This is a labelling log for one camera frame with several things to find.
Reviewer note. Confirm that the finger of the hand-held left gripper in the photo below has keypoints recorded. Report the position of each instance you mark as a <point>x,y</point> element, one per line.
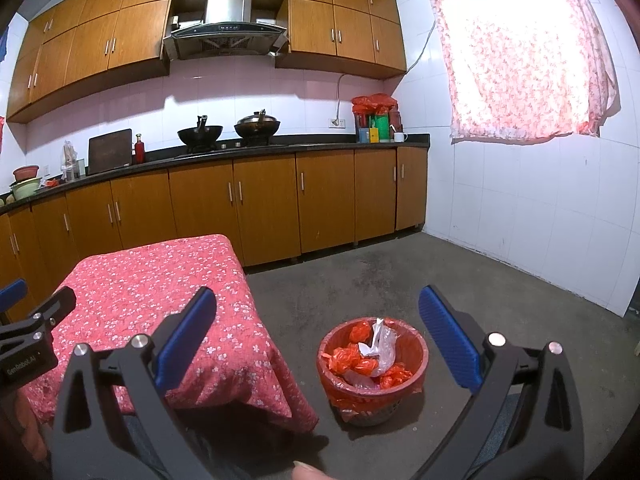
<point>55,307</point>
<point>11,292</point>

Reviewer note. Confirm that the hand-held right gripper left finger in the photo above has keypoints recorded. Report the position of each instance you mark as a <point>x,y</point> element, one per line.
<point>185,332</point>

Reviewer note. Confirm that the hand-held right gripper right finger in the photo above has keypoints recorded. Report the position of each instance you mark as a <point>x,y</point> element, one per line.
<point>450,335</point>

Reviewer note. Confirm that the white plastic bag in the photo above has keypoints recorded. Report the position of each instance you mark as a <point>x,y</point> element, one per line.
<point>376,332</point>

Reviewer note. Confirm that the red plastic waste basket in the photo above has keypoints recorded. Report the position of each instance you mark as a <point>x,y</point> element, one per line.
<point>367,417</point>

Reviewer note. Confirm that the red plastic bin liner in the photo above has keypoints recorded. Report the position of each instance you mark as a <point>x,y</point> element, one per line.
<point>340,396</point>

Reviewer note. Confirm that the person's left hand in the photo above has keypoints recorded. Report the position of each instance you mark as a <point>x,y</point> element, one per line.
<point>30,425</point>

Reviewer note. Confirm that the person's right hand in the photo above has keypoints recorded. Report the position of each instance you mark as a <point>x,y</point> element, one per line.
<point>307,472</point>

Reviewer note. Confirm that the red floral tablecloth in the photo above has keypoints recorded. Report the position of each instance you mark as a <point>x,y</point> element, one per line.
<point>150,280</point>

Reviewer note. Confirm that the person's right leg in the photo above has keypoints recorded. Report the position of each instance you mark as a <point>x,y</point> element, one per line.
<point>500,420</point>

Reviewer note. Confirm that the person's leg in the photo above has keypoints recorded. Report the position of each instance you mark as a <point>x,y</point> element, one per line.
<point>140,440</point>
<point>500,420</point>

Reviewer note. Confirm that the green basin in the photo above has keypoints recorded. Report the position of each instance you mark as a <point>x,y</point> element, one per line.
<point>25,190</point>

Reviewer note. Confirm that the person's left leg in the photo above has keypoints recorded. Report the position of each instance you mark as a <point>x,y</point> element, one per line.
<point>140,440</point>

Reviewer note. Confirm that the red basin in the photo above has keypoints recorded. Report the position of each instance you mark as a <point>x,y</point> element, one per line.
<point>26,173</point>

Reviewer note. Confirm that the utensil holder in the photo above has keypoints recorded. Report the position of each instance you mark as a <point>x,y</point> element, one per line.
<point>70,162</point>

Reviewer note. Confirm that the row of lower wooden cabinets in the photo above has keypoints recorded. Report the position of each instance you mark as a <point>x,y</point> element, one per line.
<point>265,200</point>

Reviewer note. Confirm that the dark cutting board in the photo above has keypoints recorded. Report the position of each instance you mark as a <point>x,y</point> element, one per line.
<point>110,152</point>

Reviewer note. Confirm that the red bottle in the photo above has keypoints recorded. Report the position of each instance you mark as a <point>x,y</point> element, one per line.
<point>139,152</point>

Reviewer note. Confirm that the gas stove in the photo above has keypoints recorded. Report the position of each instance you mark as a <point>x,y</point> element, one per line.
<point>230,146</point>

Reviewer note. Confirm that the white mug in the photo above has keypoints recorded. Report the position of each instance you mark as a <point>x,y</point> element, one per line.
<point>399,137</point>

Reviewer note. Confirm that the yellow box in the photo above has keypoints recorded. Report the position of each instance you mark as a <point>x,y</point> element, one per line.
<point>374,136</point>

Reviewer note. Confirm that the black wok with lid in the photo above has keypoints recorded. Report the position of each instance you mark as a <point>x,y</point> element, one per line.
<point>257,129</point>

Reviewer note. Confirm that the blue box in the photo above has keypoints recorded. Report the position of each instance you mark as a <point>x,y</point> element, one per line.
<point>364,135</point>

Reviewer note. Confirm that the green container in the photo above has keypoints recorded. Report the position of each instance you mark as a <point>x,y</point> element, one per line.
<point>382,127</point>

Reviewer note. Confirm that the brown jar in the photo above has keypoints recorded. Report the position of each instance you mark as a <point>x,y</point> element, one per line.
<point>396,120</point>

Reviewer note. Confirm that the black kitchen countertop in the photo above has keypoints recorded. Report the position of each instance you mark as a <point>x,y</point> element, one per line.
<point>325,142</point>

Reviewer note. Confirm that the red plastic bag over containers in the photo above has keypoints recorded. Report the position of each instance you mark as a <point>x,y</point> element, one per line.
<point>372,103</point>

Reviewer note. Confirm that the pink floral blue-edged curtain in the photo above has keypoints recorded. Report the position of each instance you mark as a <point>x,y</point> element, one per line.
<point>3,45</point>

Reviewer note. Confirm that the pale floral window curtain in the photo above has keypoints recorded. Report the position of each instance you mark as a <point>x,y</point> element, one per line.
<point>515,60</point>

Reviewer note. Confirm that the steel range hood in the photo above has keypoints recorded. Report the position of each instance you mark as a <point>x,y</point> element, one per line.
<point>227,7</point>

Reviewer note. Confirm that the white wall socket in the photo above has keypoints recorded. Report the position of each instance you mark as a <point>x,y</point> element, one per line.
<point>336,122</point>

